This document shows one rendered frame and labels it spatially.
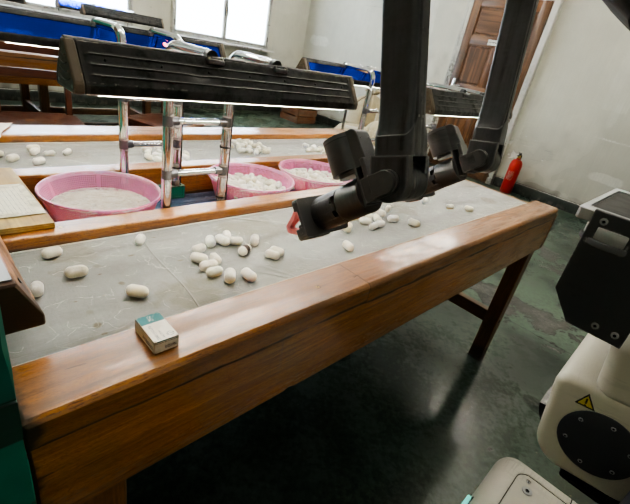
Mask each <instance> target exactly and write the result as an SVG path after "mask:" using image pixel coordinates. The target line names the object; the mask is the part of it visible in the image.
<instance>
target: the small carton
mask: <svg viewBox="0 0 630 504"><path fill-rule="evenodd" d="M135 331H136V332H137V333H138V334H139V336H140V337H141V338H142V340H143V341H144V342H145V343H146V345H147V346H148V347H149V349H150V350H151V351H152V352H153V354H157V353H160V352H163V351H165V350H168V349H171V348H173V347H176V346H178V344H179V334H178V333H177V332H176V331H175V329H174V328H173V327H172V326H171V325H170V324H169V323H168V322H167V320H166V319H165V318H164V317H163V316H162V315H161V314H160V312H156V313H153V314H150V315H146V316H143V317H140V318H136V319H135Z"/></svg>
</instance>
